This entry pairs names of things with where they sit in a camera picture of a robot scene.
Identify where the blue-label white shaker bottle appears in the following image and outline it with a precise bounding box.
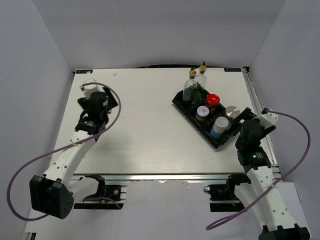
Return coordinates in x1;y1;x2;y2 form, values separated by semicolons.
210;116;229;139

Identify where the silver-capped white shaker bottle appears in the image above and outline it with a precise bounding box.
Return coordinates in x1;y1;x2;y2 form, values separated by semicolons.
225;105;241;131

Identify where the silver-lid small jar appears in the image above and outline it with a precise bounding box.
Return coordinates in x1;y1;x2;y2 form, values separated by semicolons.
195;105;210;123

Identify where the red-capped brown sauce jar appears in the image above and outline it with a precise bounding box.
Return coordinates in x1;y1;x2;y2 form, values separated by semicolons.
205;93;220;114

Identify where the clear glass oil bottle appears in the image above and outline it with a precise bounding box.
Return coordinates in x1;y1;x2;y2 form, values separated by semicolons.
182;68;197;102

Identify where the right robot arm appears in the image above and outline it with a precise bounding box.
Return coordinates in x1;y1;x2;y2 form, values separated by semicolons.
225;108;311;240

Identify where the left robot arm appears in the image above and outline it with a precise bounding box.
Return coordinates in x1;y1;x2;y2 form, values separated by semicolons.
29;83;120;219

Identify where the black condiment tray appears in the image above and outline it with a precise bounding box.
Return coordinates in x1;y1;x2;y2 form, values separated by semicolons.
172;89;242;149

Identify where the black logo sticker left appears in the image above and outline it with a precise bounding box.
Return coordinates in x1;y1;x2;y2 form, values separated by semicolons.
75;69;93;74

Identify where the black logo sticker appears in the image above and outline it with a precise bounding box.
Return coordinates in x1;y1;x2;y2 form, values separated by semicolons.
75;69;93;74
224;67;242;73

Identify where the black logo sticker right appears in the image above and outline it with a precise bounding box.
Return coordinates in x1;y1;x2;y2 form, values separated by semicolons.
224;67;242;73

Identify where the aluminium frame rail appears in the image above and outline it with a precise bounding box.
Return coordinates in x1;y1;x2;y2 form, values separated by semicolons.
241;66;285;181

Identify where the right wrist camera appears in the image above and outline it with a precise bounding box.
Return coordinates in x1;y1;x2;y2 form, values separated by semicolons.
255;108;279;129

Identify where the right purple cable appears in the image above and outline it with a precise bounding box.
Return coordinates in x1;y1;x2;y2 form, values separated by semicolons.
205;111;311;231

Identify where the purple cable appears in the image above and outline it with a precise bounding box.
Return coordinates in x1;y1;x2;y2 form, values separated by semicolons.
205;111;311;231
6;82;123;221

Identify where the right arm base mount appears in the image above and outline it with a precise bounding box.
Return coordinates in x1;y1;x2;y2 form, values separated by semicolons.
203;173;251;213

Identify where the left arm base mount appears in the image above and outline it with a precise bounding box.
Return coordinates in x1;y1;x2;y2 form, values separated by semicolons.
73;174;125;210

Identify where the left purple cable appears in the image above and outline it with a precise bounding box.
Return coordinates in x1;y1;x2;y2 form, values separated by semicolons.
6;82;123;221

